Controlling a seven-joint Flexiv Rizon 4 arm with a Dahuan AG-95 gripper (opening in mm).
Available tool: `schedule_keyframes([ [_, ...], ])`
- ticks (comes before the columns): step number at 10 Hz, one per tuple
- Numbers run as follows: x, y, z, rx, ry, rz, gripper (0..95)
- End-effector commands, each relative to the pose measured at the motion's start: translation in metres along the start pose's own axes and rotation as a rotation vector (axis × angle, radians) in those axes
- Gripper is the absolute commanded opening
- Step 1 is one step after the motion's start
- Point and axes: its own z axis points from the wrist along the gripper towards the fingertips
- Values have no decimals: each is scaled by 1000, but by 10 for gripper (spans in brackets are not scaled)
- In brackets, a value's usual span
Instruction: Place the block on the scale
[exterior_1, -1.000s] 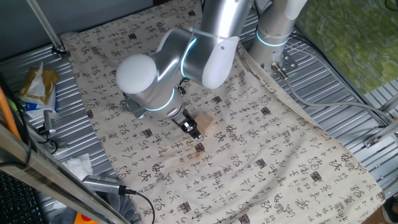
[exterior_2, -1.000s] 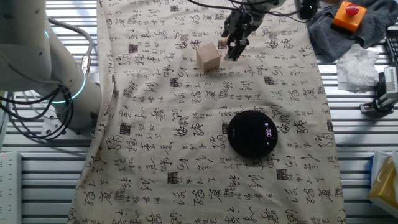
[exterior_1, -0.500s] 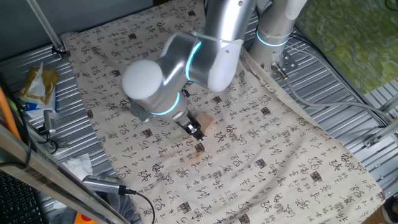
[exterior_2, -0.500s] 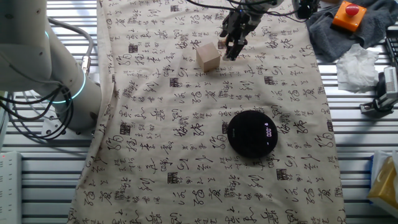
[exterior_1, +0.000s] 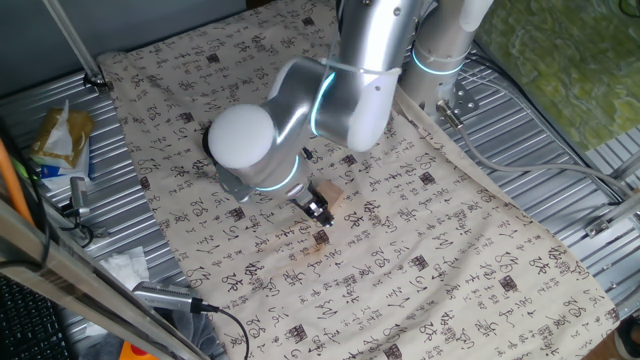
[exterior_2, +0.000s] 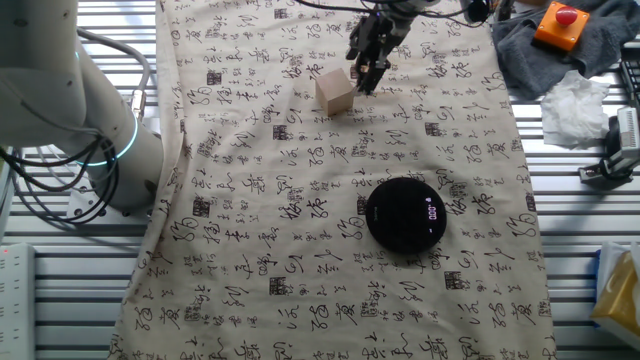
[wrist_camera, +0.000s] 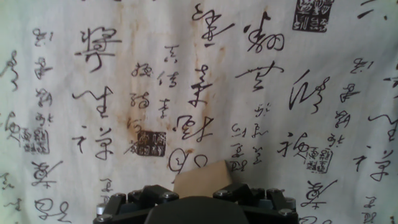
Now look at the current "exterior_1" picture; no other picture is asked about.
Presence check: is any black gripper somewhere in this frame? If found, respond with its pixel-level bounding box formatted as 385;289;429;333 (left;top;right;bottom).
289;182;335;228

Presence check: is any small silver camera on stand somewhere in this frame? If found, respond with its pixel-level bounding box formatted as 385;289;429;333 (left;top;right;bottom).
58;175;95;222

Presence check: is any long silver camera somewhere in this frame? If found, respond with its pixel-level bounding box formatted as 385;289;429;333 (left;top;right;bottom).
131;280;220;315

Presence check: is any dark shoe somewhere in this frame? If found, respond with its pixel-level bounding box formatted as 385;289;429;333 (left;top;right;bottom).
613;314;640;360

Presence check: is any green textured mat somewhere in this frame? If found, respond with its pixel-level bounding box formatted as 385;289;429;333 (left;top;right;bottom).
472;0;640;154

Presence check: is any thin metal pole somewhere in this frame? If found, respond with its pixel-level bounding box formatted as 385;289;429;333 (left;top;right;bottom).
41;0;110;92

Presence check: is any orange emergency stop box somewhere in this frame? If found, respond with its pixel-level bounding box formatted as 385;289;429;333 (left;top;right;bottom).
118;341;162;360

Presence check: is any black keyboard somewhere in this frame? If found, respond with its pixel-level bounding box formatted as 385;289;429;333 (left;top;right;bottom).
0;272;72;360

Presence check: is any aluminium frame bar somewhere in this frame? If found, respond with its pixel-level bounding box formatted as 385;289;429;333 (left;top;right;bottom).
0;199;210;360

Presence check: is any orange pole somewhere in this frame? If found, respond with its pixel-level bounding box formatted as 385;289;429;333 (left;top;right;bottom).
0;138;35;227

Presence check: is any beige calligraphy print cloth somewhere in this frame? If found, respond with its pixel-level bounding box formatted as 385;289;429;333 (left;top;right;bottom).
97;0;621;360

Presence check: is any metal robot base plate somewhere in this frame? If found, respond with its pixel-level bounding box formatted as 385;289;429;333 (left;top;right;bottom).
424;78;481;127

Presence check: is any black camera cable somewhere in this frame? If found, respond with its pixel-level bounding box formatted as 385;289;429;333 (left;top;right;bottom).
214;307;251;360

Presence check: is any yellow tissue pack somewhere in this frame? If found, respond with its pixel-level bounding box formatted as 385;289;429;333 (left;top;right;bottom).
28;99;96;190

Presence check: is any aluminium profile with bracket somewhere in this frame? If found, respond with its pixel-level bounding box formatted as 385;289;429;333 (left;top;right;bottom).
583;149;640;239

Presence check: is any crumpled white tissue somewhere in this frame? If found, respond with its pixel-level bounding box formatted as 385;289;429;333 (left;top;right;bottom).
97;245;151;292

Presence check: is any light wooden cube block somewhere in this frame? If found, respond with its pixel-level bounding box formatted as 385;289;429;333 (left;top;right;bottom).
314;179;346;214

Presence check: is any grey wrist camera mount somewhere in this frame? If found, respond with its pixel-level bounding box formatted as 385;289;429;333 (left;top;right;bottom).
215;164;257;204

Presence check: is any black round digital scale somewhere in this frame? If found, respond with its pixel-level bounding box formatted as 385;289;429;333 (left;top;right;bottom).
201;124;218;164

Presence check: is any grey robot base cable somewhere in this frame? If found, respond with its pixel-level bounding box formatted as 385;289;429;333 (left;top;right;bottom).
435;99;639;201

